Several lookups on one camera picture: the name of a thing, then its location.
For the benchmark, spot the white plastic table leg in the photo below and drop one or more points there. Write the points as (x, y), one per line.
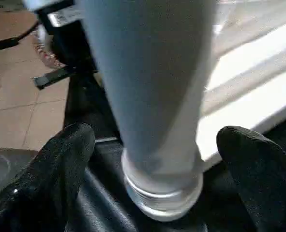
(152, 96)

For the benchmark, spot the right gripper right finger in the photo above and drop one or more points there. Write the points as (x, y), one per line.
(263, 179)

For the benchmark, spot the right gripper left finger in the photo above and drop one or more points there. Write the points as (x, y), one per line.
(41, 183)

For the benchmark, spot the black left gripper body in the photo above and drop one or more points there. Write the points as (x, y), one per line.
(70, 43)

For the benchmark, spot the black work mat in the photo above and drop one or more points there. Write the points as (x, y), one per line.
(104, 193)

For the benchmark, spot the white plastic table top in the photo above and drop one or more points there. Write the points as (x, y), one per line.
(249, 87)

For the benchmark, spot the red patterned item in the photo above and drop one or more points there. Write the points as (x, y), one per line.
(43, 50)

